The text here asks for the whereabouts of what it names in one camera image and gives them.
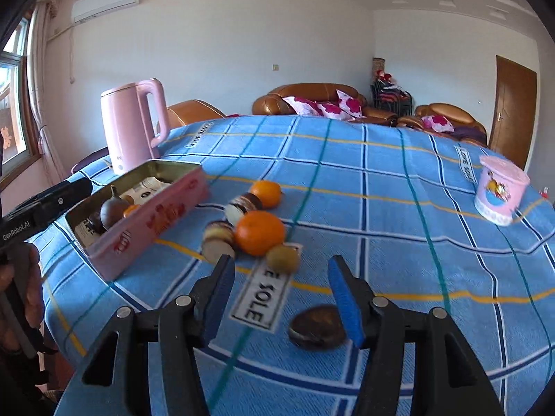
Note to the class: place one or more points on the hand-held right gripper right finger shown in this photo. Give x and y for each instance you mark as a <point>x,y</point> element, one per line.
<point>347,303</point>

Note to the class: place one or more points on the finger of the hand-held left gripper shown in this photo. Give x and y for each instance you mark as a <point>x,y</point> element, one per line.
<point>45,193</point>
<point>69,197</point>

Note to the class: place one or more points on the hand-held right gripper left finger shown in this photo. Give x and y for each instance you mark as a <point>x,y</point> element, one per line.
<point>219,299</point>

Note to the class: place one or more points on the orange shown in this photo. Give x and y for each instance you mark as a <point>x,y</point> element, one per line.
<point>266,193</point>
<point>131,210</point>
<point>259,232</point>

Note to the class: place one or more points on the small golden kiwi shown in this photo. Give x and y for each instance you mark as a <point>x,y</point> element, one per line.
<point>282,258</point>

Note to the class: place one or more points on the pink tin box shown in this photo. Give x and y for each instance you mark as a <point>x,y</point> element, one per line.
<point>143,229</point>

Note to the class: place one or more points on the person's left hand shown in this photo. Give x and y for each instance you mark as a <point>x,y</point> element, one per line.
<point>34,273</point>

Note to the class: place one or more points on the purple cushioned stool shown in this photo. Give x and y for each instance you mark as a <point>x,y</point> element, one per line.
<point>91,158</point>

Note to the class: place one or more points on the pink electric kettle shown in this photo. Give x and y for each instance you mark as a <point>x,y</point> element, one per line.
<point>125,130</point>

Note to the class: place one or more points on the window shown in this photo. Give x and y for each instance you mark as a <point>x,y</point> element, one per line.
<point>13,108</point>

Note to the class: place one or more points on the pale pink curtain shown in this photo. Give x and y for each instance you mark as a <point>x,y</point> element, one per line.
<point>43,95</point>

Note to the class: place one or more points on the blue plaid tablecloth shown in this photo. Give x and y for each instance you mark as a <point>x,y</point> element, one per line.
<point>390,208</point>

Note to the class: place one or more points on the brown leather chaise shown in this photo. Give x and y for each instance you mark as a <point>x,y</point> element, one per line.
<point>190,112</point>

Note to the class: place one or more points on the pink cartoon cup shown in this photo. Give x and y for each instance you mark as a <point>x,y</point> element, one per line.
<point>498,195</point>

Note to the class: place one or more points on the white pillow magenta flowers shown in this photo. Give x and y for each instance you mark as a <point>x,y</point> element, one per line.
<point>438,122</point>
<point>331,110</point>
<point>303,106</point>
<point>350,104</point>

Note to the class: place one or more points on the white air conditioner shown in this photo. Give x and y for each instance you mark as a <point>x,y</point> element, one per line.
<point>106,2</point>

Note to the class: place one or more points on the purple cloth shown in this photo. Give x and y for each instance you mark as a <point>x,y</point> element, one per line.
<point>470,134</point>

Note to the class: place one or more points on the stacked black chairs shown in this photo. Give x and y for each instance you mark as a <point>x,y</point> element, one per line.
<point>390,95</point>

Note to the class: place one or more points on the brown leather sofa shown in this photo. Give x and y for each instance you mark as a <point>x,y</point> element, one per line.
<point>303,93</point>

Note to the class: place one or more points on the brown leather armchair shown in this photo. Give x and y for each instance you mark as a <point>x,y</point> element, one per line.
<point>446,110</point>

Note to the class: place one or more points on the tall brown vase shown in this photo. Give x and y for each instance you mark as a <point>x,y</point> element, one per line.
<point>378,69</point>

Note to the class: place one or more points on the brown wooden door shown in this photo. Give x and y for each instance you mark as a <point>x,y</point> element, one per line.
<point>511,108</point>

